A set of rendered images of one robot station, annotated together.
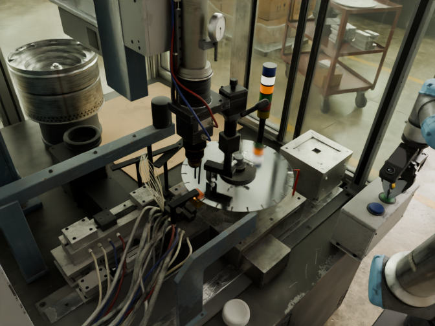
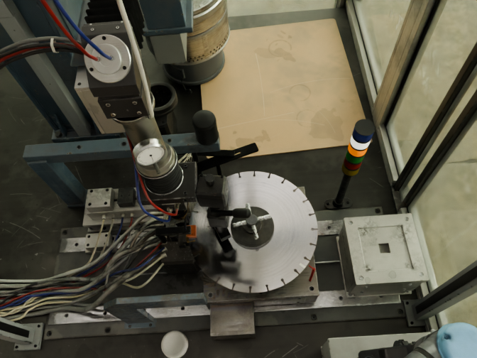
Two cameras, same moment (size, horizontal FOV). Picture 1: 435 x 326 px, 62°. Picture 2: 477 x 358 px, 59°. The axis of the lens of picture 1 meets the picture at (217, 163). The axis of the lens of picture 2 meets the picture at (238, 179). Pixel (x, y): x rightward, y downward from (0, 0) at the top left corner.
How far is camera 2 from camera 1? 0.72 m
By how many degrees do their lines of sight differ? 37
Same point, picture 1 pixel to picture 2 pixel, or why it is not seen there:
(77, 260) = (93, 217)
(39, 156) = (151, 77)
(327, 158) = (385, 268)
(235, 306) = (176, 340)
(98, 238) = (112, 211)
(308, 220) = (322, 309)
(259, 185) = (254, 260)
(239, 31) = (407, 30)
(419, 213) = not seen: outside the picture
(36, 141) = not seen: hidden behind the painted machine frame
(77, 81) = not seen: hidden behind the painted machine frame
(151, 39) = (103, 123)
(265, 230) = (243, 299)
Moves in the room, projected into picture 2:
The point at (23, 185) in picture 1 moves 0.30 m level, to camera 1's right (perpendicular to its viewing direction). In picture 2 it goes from (53, 151) to (127, 220)
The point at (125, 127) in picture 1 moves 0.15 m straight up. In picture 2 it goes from (245, 77) to (244, 47)
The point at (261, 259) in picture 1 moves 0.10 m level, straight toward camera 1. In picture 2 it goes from (220, 321) to (188, 345)
